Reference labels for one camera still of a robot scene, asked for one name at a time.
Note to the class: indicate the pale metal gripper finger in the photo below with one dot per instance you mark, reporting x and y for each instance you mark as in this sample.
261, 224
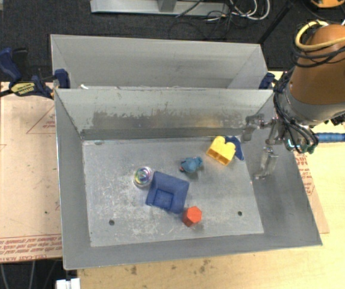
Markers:
267, 162
252, 123

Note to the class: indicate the blue toy block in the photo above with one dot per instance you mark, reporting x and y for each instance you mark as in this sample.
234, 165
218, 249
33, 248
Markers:
238, 149

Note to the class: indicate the yellow toy building block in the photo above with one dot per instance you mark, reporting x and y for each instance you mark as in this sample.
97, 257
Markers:
218, 150

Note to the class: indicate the teal toy animal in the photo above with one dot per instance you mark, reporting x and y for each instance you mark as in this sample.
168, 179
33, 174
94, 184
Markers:
191, 164

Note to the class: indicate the red-orange hexagonal block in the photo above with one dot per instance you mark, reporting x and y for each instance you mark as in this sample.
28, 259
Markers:
191, 216

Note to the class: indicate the blue toy armchair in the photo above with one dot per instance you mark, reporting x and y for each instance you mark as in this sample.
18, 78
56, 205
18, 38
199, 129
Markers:
169, 191

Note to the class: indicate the shiny iridescent ball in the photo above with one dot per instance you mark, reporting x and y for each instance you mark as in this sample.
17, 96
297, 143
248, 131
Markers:
143, 176

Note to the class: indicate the grey metal bin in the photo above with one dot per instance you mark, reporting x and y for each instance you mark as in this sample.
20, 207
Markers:
124, 191

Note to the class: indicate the brown cardboard board red print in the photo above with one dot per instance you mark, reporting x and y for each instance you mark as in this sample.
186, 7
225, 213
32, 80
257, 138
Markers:
27, 161

